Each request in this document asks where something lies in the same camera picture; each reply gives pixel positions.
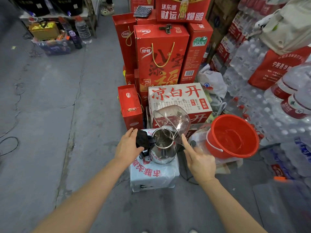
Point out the person's left hand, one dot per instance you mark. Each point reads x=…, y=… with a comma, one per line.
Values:
x=127, y=149

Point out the person's right hand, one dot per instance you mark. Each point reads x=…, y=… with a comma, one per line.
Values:
x=201, y=165

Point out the red plastic bucket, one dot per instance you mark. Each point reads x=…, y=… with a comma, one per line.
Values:
x=233, y=138

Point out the clear plastic water ladle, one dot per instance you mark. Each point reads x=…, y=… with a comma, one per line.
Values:
x=172, y=118

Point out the person's left forearm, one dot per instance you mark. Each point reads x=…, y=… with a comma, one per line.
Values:
x=85, y=201

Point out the person's right forearm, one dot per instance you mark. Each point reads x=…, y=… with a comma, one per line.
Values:
x=233, y=211

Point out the stack of bottled water packs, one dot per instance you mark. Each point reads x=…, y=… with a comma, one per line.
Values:
x=245, y=70

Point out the large red-label water bottle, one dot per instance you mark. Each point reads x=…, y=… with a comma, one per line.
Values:
x=298, y=107
x=289, y=82

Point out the clear plastic sheet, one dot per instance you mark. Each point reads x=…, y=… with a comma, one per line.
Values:
x=198, y=140

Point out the stool covered with white bag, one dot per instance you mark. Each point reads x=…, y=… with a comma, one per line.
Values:
x=155, y=174

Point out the small red gift box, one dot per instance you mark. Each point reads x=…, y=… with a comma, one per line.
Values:
x=130, y=106

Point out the green leafy vegetables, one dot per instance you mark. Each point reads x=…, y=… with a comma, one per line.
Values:
x=209, y=94

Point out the white and red carton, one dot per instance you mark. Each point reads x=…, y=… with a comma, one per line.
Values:
x=177, y=97

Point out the white plastic bag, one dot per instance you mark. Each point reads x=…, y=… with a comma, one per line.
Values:
x=212, y=80

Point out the clear jug with orange cap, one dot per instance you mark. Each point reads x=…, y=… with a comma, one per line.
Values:
x=284, y=208

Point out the red box with green logo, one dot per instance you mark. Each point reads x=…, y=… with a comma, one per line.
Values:
x=196, y=55

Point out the dark soda bottle red label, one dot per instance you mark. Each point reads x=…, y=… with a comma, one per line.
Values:
x=206, y=54

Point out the red tote bag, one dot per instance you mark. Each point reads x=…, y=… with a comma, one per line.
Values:
x=272, y=70

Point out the purple drink bottle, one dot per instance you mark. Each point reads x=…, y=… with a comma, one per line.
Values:
x=74, y=38

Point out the blue wrapped bottle pack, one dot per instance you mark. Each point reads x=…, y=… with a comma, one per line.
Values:
x=52, y=48

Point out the metal shelf rack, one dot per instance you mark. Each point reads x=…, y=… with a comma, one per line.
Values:
x=93, y=21

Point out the grey patterned cloth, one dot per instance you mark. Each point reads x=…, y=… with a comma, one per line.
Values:
x=142, y=11

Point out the yellow basket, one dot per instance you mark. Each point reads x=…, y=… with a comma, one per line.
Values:
x=43, y=31

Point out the red carton with yellow print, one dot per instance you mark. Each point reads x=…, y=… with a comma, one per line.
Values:
x=182, y=12

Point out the stack of brown cartons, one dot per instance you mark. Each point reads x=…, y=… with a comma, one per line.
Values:
x=221, y=14

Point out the black carton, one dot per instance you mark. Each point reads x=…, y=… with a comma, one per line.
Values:
x=65, y=6
x=29, y=6

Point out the beige canvas bag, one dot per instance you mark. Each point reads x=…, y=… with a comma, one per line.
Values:
x=289, y=26

